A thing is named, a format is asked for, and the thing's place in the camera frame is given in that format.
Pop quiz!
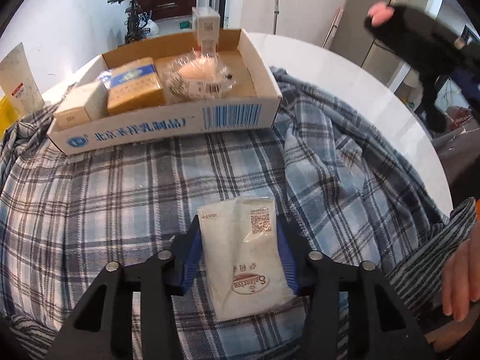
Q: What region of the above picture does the black bicycle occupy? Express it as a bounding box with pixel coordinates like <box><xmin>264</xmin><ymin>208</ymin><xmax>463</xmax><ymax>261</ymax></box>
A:
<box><xmin>107</xmin><ymin>0</ymin><xmax>152</xmax><ymax>44</ymax></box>

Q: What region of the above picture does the green item on floor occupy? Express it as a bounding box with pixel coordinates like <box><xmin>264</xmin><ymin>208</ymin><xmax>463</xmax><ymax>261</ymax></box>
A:
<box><xmin>179</xmin><ymin>21</ymin><xmax>191</xmax><ymax>29</ymax></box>

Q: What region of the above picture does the yellow bag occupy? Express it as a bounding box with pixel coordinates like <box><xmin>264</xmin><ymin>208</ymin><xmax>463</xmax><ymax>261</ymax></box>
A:
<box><xmin>0</xmin><ymin>96</ymin><xmax>19</xmax><ymax>137</ymax></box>

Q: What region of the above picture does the beige pad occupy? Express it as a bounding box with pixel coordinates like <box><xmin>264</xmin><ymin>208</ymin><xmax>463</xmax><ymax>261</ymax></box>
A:
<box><xmin>160</xmin><ymin>50</ymin><xmax>237</xmax><ymax>101</ymax></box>

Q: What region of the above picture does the pink white broom stick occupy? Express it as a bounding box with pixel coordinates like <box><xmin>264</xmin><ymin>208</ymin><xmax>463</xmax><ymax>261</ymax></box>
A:
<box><xmin>322</xmin><ymin>7</ymin><xmax>343</xmax><ymax>49</ymax></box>

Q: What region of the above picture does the black white striped garment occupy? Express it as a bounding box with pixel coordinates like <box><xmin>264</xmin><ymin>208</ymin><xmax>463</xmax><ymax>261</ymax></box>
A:
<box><xmin>385</xmin><ymin>197</ymin><xmax>477</xmax><ymax>316</ymax></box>

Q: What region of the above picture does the white sachet packet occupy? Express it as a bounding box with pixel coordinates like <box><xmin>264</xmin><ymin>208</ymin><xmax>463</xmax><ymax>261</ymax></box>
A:
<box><xmin>198</xmin><ymin>197</ymin><xmax>295</xmax><ymax>322</ymax></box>

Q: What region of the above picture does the shallow cardboard tray box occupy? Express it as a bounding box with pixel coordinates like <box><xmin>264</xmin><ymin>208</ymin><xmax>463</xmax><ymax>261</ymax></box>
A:
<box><xmin>47</xmin><ymin>29</ymin><xmax>282</xmax><ymax>155</ymax></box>

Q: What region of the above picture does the black sock with pink dots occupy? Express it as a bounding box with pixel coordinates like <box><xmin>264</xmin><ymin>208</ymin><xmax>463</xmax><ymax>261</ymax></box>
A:
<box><xmin>364</xmin><ymin>2</ymin><xmax>465</xmax><ymax>133</ymax></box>

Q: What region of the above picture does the blue plaid shirt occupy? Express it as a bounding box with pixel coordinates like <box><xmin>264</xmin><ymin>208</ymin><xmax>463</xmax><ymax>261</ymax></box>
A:
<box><xmin>1</xmin><ymin>70</ymin><xmax>452</xmax><ymax>359</ymax></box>

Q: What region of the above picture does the gold blue cigarette pack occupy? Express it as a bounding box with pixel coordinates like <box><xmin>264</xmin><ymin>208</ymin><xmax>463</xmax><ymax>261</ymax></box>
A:
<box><xmin>106</xmin><ymin>57</ymin><xmax>166</xmax><ymax>116</ymax></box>

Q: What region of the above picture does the small beige box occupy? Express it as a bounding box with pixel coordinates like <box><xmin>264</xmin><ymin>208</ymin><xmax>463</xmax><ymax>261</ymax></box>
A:
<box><xmin>54</xmin><ymin>80</ymin><xmax>108</xmax><ymax>131</ymax></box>

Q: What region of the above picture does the beige refrigerator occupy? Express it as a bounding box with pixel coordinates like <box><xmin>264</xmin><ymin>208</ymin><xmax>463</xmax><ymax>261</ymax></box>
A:
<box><xmin>329</xmin><ymin>0</ymin><xmax>480</xmax><ymax>95</ymax></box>

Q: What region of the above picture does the red white cigarette pack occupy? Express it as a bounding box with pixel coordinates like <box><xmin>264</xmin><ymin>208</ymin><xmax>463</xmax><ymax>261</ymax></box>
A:
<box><xmin>192</xmin><ymin>7</ymin><xmax>221</xmax><ymax>55</ymax></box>

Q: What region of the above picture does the person's right hand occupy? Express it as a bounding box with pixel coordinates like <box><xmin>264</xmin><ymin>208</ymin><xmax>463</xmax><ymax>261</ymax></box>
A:
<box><xmin>442</xmin><ymin>222</ymin><xmax>480</xmax><ymax>322</ymax></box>

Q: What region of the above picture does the tall white paper tube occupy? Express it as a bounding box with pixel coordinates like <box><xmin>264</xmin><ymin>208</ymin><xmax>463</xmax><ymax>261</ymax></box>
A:
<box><xmin>0</xmin><ymin>42</ymin><xmax>44</xmax><ymax>117</ymax></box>

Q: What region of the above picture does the white plastic bag on floor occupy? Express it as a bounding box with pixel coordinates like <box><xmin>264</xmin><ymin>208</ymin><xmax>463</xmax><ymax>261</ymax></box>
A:
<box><xmin>138</xmin><ymin>16</ymin><xmax>160</xmax><ymax>38</ymax></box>

